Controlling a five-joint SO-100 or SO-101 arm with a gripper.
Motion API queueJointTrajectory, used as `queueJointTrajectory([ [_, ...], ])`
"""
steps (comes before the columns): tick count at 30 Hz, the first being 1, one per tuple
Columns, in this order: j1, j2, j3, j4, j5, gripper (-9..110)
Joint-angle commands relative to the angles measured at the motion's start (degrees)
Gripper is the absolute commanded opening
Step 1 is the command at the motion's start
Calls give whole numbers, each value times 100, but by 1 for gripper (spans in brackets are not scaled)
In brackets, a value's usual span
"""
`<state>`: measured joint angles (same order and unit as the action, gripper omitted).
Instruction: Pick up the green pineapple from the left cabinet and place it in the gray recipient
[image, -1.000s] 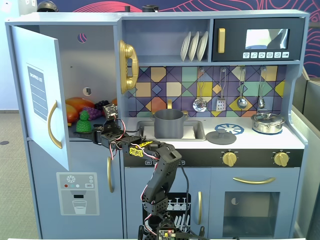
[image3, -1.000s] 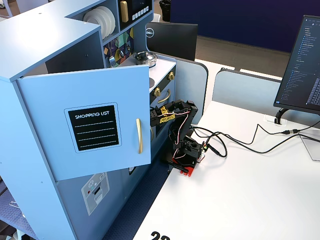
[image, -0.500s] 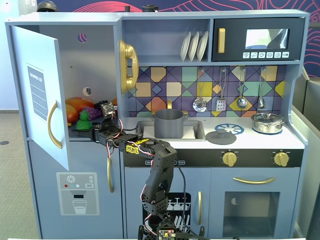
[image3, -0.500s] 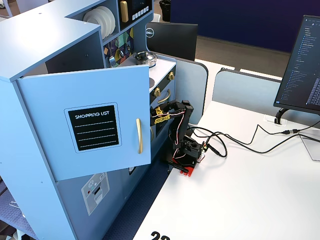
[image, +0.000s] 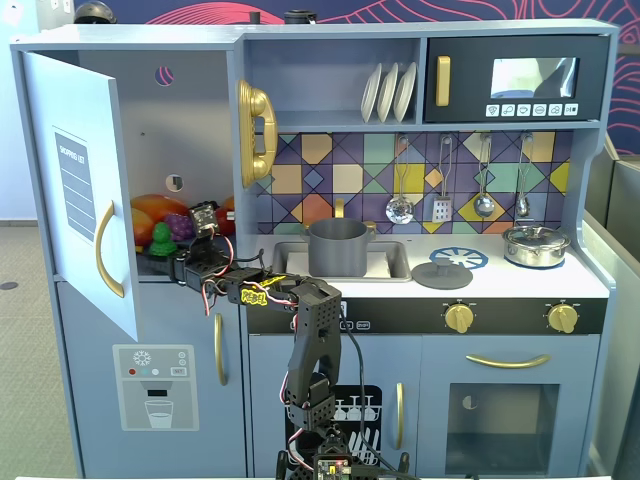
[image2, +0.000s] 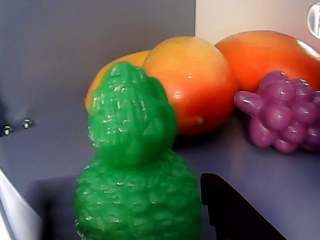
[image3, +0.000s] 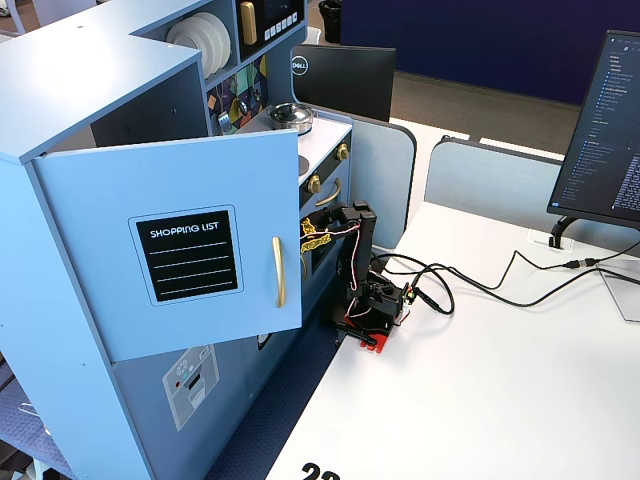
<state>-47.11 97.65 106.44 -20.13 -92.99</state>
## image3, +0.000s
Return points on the black table clamp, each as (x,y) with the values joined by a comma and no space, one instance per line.
(355,332)

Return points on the gray flat stand plate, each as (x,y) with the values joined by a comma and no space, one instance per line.
(622,295)

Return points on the silver toy spoon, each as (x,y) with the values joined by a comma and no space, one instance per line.
(257,98)

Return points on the white toy plate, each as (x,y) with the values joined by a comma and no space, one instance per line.
(226,42)
(216,47)
(187,42)

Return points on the blue shopping list cabinet door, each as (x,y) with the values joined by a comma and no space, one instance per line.
(100,250)

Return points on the gold stove knob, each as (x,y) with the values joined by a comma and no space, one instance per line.
(342,151)
(315,184)

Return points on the black Dell monitor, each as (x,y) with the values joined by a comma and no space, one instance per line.
(345,80)

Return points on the black monitor showing code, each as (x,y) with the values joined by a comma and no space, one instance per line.
(600,130)

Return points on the black trash bin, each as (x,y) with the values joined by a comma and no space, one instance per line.
(331,20)

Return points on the silver toy ladle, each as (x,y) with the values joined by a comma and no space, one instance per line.
(243,108)

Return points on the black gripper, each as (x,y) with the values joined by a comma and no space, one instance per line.
(311,231)

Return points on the blue gray desk divider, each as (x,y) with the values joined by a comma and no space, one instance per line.
(480,175)
(380,175)

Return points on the silver toy spatula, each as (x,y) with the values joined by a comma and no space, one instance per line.
(224,121)

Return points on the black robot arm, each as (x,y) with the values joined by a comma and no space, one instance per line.
(367,235)

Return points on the blue toy kitchen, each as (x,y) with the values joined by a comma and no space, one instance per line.
(75,90)

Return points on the red robot base plate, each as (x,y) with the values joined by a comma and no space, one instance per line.
(382,342)

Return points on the gray toy pot with lid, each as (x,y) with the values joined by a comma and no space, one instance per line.
(290,116)

